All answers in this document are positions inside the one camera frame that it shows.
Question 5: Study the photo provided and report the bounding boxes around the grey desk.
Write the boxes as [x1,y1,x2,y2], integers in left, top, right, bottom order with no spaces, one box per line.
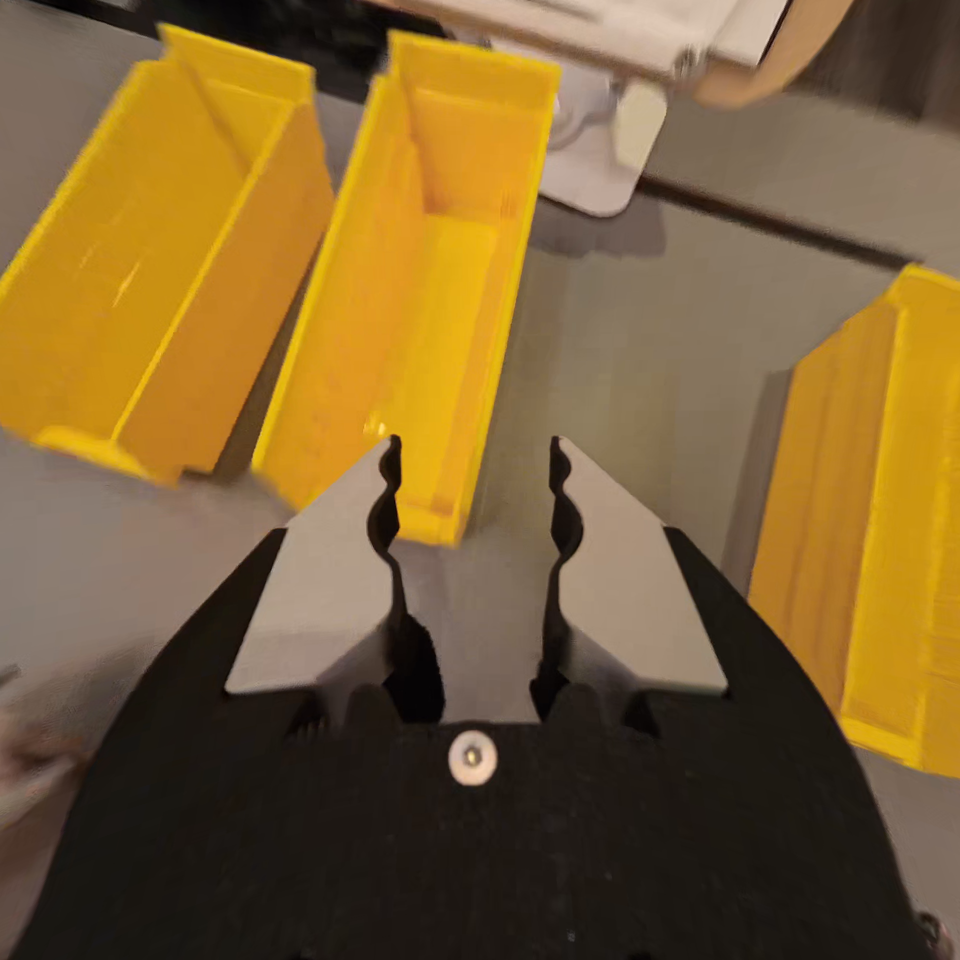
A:
[0,0,960,901]

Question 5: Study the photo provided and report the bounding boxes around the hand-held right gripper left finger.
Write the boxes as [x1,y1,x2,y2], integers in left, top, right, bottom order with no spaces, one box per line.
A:
[225,435,445,726]

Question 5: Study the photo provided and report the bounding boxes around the white object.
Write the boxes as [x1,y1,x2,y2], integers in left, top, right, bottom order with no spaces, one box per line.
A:
[390,0,792,80]

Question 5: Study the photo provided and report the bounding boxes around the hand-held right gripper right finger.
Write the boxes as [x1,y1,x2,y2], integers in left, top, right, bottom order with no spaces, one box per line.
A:
[529,436,729,726]

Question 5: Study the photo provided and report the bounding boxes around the yellow plastic storage bin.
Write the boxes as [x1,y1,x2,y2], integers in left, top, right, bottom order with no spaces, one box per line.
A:
[748,262,960,777]
[0,22,336,487]
[251,30,564,549]

